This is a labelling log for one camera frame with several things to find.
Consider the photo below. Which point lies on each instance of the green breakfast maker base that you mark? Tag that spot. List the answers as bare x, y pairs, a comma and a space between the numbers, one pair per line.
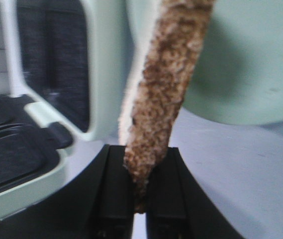
30, 161

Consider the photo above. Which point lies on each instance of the white bread slice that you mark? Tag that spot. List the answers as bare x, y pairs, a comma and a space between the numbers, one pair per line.
152, 105

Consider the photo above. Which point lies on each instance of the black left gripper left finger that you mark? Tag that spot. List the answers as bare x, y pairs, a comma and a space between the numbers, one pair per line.
96, 204

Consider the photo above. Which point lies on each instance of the light green plate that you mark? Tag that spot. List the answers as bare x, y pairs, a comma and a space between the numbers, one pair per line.
239, 76

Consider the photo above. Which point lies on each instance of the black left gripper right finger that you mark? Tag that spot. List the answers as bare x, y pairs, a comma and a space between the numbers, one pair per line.
178, 208

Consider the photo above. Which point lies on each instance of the green sandwich maker lid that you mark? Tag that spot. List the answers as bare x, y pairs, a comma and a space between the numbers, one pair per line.
72, 57

